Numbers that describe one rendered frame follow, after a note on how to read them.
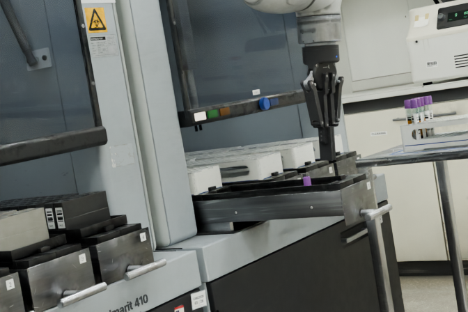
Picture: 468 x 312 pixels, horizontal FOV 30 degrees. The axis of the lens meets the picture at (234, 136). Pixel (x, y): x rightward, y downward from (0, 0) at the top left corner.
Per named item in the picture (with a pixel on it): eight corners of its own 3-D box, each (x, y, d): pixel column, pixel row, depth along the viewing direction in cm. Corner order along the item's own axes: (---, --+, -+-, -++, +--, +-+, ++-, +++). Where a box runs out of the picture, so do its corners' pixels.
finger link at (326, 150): (331, 126, 179) (329, 127, 178) (334, 160, 180) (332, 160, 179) (320, 126, 181) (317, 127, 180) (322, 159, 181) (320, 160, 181)
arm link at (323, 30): (287, 19, 177) (289, 48, 178) (324, 14, 171) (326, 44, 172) (312, 18, 184) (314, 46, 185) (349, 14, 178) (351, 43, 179)
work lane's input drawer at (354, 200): (84, 240, 202) (77, 202, 202) (123, 227, 214) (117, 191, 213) (367, 226, 161) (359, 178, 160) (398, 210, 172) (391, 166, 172)
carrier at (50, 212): (95, 223, 161) (90, 191, 161) (103, 223, 160) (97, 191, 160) (49, 237, 152) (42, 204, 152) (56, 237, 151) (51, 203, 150)
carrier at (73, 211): (104, 223, 160) (98, 191, 160) (112, 222, 159) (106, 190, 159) (58, 237, 151) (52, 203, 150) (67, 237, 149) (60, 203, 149)
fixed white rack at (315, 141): (230, 173, 235) (227, 150, 235) (251, 166, 243) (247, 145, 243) (327, 164, 218) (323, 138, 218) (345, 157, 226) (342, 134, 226)
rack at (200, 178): (96, 209, 202) (91, 182, 201) (125, 200, 210) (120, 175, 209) (198, 200, 185) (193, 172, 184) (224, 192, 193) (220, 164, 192)
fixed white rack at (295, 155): (197, 183, 223) (193, 159, 222) (219, 176, 231) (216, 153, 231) (297, 173, 206) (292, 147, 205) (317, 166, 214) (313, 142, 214)
